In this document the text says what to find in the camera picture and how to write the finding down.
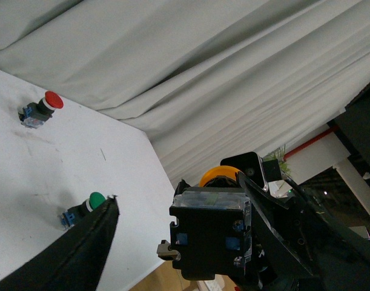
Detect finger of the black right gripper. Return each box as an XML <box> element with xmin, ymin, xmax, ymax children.
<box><xmin>237</xmin><ymin>172</ymin><xmax>319</xmax><ymax>278</ymax></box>

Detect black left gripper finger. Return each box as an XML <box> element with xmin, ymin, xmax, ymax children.
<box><xmin>0</xmin><ymin>197</ymin><xmax>119</xmax><ymax>290</ymax></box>

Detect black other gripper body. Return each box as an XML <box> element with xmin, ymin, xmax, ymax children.
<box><xmin>250</xmin><ymin>178</ymin><xmax>370</xmax><ymax>290</ymax></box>

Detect yellow push button switch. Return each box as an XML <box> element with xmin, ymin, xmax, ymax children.
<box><xmin>157</xmin><ymin>166</ymin><xmax>252</xmax><ymax>281</ymax></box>

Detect white curtain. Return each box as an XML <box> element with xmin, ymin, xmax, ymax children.
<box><xmin>0</xmin><ymin>1</ymin><xmax>370</xmax><ymax>182</ymax></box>

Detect green push button switch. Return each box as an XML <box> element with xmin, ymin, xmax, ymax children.
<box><xmin>60</xmin><ymin>192</ymin><xmax>106</xmax><ymax>229</ymax></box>

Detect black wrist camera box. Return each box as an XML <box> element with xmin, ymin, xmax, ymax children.
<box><xmin>220</xmin><ymin>152</ymin><xmax>269</xmax><ymax>192</ymax></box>

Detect red push button switch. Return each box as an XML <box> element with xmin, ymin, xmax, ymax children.
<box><xmin>19</xmin><ymin>91</ymin><xmax>64</xmax><ymax>129</ymax></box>

